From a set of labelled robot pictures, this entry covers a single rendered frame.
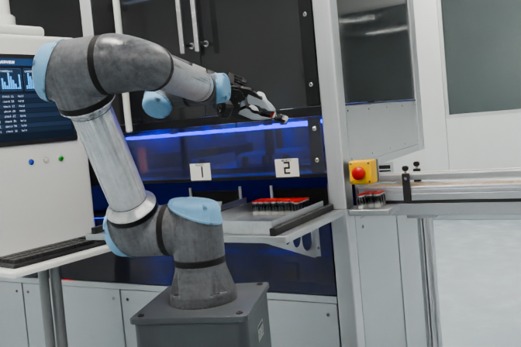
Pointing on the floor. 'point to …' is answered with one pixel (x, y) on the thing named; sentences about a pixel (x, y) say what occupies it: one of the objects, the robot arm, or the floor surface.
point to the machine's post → (336, 149)
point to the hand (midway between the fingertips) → (269, 114)
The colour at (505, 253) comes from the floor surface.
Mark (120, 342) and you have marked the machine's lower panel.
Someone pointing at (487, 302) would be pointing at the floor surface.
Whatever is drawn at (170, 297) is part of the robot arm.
